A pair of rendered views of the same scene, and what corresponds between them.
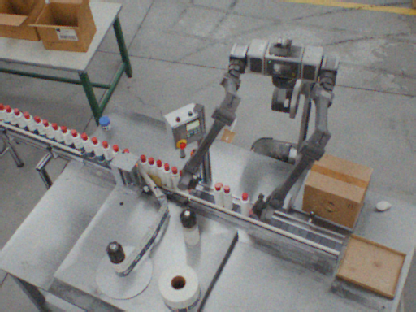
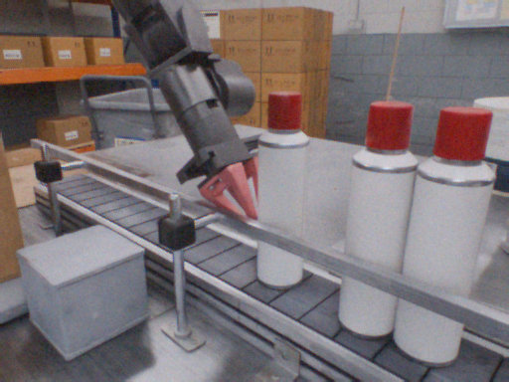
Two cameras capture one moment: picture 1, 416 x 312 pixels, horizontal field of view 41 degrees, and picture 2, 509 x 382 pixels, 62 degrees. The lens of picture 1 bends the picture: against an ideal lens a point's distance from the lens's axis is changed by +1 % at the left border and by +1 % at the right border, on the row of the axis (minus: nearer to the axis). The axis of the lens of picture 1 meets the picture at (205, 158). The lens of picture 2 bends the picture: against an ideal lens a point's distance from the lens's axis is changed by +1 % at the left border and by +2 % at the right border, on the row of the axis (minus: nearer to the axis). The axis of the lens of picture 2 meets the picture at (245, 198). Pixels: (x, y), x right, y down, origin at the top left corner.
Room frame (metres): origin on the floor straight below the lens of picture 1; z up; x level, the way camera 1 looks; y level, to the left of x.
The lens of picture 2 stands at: (2.03, -0.14, 1.13)
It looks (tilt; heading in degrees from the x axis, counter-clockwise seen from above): 20 degrees down; 191
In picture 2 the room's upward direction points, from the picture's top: straight up
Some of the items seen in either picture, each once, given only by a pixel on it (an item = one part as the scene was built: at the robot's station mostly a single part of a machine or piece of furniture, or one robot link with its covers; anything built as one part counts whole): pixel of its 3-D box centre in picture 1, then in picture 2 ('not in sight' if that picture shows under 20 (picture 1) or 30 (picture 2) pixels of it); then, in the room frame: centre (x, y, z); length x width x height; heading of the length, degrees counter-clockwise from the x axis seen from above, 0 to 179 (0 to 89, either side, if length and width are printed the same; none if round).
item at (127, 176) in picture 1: (129, 173); not in sight; (1.92, 0.45, 1.01); 0.14 x 0.13 x 0.26; 58
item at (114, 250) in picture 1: (119, 259); not in sight; (1.36, 0.51, 1.04); 0.09 x 0.09 x 0.29
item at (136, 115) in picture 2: not in sight; (154, 142); (-0.64, -1.32, 0.48); 0.89 x 0.63 x 0.96; 177
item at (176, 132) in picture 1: (184, 127); not in sight; (1.90, 0.09, 1.38); 0.17 x 0.10 x 0.19; 113
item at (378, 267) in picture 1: (371, 264); (29, 174); (1.24, -0.80, 0.85); 0.30 x 0.26 x 0.04; 58
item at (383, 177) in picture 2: (227, 197); (377, 224); (1.68, -0.09, 0.98); 0.05 x 0.05 x 0.20
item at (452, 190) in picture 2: (218, 195); (441, 240); (1.71, -0.05, 0.98); 0.05 x 0.05 x 0.20
